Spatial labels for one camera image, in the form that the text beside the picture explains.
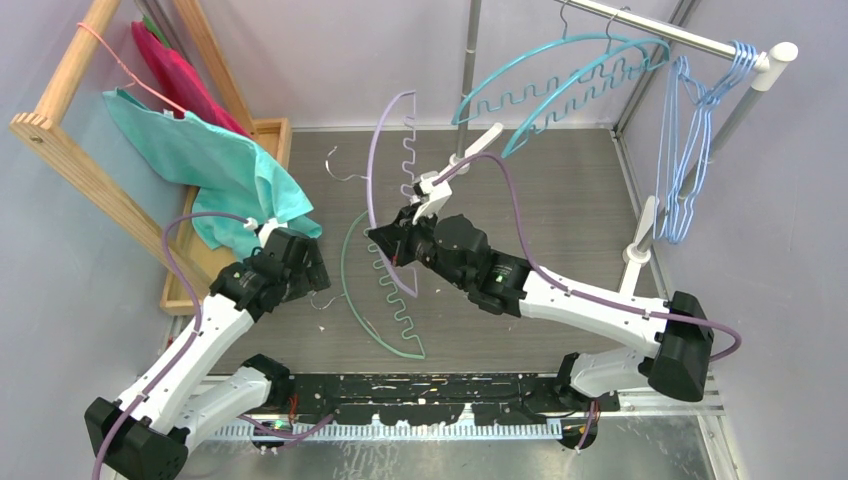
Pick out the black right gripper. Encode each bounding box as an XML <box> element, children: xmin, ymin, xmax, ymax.
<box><xmin>372</xmin><ymin>200</ymin><xmax>470</xmax><ymax>289</ymax></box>

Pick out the purple notched hanger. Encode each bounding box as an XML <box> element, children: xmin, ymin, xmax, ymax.
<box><xmin>324</xmin><ymin>89</ymin><xmax>420</xmax><ymax>299</ymax></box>

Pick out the green notched hanger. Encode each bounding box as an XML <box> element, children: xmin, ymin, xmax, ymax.
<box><xmin>310</xmin><ymin>211</ymin><xmax>427</xmax><ymax>361</ymax></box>

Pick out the teal notched hanger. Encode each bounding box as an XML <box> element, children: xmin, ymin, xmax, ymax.
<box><xmin>452</xmin><ymin>23</ymin><xmax>648</xmax><ymax>133</ymax></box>
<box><xmin>476</xmin><ymin>31</ymin><xmax>671</xmax><ymax>158</ymax></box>

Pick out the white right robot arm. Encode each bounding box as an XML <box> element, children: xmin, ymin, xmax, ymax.
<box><xmin>367</xmin><ymin>210</ymin><xmax>715</xmax><ymax>411</ymax></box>

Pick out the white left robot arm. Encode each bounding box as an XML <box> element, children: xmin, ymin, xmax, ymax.
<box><xmin>84</xmin><ymin>223</ymin><xmax>331</xmax><ymax>479</ymax></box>

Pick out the teal cloth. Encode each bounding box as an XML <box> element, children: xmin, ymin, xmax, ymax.
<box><xmin>103</xmin><ymin>89</ymin><xmax>323</xmax><ymax>260</ymax></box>

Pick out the red cloth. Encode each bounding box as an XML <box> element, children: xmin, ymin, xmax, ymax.
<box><xmin>131</xmin><ymin>22</ymin><xmax>250</xmax><ymax>137</ymax></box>

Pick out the pink hanger on rack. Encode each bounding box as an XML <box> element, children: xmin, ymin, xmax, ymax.
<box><xmin>76</xmin><ymin>22</ymin><xmax>186</xmax><ymax>114</ymax></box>

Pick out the metal garment rack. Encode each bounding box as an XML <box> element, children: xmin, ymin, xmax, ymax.
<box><xmin>451</xmin><ymin>1</ymin><xmax>799</xmax><ymax>269</ymax></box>

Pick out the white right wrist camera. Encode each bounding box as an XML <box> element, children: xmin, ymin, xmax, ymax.
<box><xmin>412</xmin><ymin>171</ymin><xmax>453</xmax><ymax>225</ymax></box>

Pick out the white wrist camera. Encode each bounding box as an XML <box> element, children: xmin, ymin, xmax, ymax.
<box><xmin>412</xmin><ymin>171</ymin><xmax>453</xmax><ymax>225</ymax></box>
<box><xmin>243</xmin><ymin>217</ymin><xmax>288</xmax><ymax>248</ymax></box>

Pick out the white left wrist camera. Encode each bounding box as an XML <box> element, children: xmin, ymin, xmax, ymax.
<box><xmin>243</xmin><ymin>217</ymin><xmax>288</xmax><ymax>248</ymax></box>

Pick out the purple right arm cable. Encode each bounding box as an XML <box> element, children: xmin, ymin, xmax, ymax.
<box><xmin>430</xmin><ymin>152</ymin><xmax>743</xmax><ymax>363</ymax></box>

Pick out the wooden clothes rack frame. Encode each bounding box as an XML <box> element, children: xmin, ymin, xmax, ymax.
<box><xmin>9</xmin><ymin>1</ymin><xmax>292</xmax><ymax>315</ymax></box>

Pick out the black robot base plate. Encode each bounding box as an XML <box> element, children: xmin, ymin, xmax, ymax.
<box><xmin>249</xmin><ymin>373</ymin><xmax>590</xmax><ymax>426</ymax></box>

